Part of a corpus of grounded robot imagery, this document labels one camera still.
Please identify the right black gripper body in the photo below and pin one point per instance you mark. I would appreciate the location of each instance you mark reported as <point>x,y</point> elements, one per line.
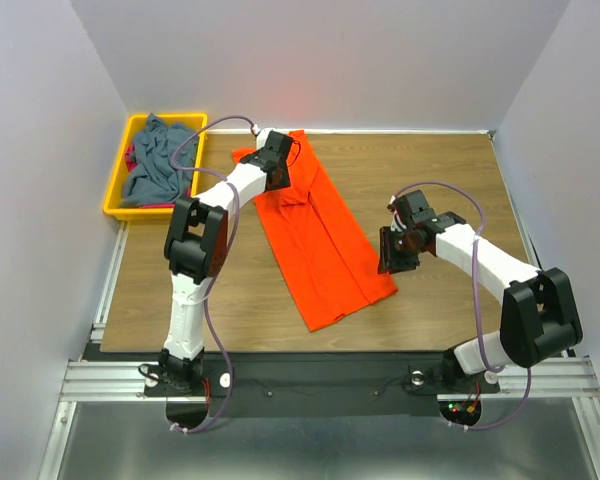
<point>404,242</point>

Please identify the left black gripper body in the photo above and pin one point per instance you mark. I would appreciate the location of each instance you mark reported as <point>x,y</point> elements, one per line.
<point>285,179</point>

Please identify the orange polo shirt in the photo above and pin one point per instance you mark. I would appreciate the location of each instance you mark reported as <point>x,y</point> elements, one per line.
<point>325,257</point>

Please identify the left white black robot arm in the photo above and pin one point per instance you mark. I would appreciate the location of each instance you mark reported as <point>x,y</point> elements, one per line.
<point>196,247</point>

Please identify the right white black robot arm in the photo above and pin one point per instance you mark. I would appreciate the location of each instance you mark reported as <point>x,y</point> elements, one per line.
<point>539,316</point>

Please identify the yellow plastic bin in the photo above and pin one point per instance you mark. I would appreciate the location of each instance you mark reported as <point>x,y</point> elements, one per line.
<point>112,201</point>

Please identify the grey t shirt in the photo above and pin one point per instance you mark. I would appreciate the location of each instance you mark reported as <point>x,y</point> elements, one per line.
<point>156,130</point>

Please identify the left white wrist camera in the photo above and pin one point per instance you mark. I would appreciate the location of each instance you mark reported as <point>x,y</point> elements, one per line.
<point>260,135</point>

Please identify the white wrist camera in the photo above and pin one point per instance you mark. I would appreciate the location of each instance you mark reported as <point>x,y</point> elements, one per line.
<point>260,135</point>
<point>396,224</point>

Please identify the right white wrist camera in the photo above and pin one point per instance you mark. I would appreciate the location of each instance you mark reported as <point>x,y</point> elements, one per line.
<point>396,224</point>

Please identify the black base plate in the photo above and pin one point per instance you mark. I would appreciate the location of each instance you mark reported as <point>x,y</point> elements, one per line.
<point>313,384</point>

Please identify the aluminium frame rail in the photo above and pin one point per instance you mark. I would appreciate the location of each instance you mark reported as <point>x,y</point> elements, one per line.
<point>104,381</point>

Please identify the left aluminium side rail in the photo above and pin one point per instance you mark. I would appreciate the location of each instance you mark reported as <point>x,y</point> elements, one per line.
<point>102,312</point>

